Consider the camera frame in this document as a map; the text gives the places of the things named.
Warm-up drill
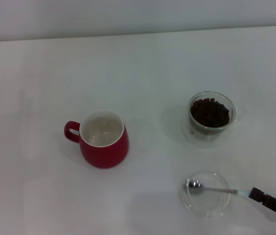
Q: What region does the metal spoon with blue handle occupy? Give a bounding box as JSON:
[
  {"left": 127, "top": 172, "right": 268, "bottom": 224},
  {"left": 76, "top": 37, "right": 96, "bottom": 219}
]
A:
[{"left": 183, "top": 179, "right": 251, "bottom": 199}]

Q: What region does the red ceramic mug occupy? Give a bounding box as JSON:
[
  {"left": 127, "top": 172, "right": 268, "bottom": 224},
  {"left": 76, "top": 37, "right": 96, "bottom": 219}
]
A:
[{"left": 64, "top": 110, "right": 130, "bottom": 169}]

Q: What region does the clear glass cup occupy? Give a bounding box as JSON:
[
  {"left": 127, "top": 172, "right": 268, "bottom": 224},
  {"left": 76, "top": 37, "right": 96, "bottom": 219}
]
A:
[{"left": 186, "top": 91, "right": 248, "bottom": 138}]

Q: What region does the pile of coffee beans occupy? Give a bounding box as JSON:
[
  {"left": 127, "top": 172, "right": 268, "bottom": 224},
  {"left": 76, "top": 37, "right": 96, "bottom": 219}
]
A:
[{"left": 190, "top": 97, "right": 230, "bottom": 128}]

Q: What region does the small clear glass dish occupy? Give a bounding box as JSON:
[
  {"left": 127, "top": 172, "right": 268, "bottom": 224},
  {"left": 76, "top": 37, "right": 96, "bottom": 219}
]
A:
[{"left": 178, "top": 170, "right": 232, "bottom": 219}]

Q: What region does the clear glass saucer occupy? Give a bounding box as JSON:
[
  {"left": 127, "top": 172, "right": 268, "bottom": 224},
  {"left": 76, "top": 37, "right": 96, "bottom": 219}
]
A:
[{"left": 180, "top": 107, "right": 239, "bottom": 148}]

